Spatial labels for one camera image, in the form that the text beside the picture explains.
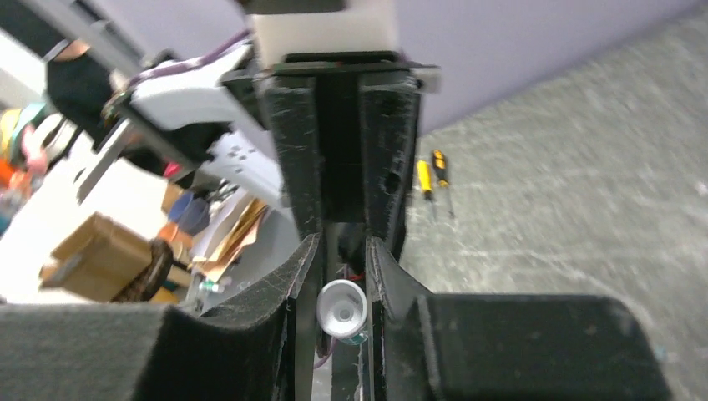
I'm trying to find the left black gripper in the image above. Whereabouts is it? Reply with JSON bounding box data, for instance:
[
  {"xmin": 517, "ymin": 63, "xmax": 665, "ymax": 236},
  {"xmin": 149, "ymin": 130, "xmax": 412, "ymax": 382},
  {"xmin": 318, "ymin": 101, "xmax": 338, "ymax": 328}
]
[{"xmin": 220, "ymin": 51, "xmax": 440, "ymax": 260}]

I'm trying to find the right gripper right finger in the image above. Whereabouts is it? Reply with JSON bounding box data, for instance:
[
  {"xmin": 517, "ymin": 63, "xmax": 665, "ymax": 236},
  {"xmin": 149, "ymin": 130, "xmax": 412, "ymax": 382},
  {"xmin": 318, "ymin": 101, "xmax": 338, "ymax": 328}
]
[{"xmin": 366, "ymin": 237, "xmax": 671, "ymax": 400}]

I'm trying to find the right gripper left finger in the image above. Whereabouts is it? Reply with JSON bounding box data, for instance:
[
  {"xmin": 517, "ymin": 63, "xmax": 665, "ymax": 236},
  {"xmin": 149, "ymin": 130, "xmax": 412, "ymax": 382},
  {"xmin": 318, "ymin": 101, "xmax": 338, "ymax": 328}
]
[{"xmin": 1, "ymin": 234, "xmax": 321, "ymax": 400}]

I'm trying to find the green white glue stick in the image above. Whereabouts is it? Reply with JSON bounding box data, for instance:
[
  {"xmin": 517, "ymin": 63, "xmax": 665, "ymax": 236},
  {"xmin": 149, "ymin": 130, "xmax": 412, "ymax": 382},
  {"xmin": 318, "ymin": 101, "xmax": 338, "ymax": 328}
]
[{"xmin": 316, "ymin": 279, "xmax": 368, "ymax": 346}]

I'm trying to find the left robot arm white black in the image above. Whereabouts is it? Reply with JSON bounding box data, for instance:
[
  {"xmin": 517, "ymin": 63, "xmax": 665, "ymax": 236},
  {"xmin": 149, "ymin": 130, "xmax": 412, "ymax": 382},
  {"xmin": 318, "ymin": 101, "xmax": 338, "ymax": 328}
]
[{"xmin": 112, "ymin": 40, "xmax": 440, "ymax": 257}]

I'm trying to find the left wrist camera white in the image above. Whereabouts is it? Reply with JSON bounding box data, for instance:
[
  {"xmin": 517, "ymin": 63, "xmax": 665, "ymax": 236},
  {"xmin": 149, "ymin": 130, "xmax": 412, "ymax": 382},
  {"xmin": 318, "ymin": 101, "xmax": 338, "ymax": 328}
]
[{"xmin": 239, "ymin": 0, "xmax": 399, "ymax": 69}]

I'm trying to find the yellow handled screwdriver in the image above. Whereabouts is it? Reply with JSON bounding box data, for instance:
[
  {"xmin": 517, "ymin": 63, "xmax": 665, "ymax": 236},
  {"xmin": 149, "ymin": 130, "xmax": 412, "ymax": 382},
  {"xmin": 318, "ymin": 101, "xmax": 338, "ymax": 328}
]
[{"xmin": 416, "ymin": 160, "xmax": 437, "ymax": 221}]

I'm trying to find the black handled screwdriver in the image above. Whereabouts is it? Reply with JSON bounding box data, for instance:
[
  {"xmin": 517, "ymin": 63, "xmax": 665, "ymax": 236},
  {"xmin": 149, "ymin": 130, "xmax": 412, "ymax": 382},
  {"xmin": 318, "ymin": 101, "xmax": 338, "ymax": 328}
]
[{"xmin": 431, "ymin": 149, "xmax": 455, "ymax": 218}]

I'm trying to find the aluminium frame rail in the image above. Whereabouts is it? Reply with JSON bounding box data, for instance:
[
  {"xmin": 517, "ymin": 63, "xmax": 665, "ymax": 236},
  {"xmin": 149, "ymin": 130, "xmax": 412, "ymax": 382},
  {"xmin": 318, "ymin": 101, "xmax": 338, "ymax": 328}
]
[{"xmin": 22, "ymin": 0, "xmax": 195, "ymax": 206}]

